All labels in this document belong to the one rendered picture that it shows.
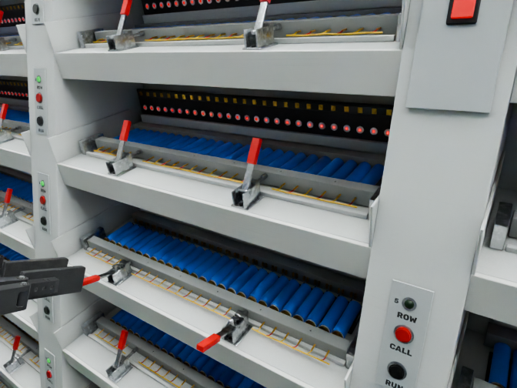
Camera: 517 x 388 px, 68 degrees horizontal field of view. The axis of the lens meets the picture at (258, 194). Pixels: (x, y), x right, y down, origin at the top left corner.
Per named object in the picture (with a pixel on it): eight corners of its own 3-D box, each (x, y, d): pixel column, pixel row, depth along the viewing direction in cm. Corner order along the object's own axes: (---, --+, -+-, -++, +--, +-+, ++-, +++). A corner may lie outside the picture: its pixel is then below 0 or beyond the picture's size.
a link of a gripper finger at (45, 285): (4, 282, 37) (19, 292, 36) (55, 275, 42) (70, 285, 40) (1, 296, 37) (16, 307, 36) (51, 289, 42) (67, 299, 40)
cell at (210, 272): (231, 264, 70) (208, 285, 66) (223, 262, 71) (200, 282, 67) (229, 256, 69) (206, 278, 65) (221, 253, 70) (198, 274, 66)
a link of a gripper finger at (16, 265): (1, 290, 41) (-2, 288, 41) (65, 282, 47) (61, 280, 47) (6, 262, 41) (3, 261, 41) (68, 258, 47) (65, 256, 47)
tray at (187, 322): (345, 431, 47) (346, 380, 42) (66, 279, 79) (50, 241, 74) (395, 320, 61) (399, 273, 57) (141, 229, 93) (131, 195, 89)
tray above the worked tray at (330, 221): (369, 280, 43) (375, 167, 36) (64, 184, 75) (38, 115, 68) (417, 199, 57) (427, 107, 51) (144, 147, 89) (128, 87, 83)
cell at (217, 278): (239, 268, 69) (217, 289, 65) (231, 265, 70) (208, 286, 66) (238, 259, 68) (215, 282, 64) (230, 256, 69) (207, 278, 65)
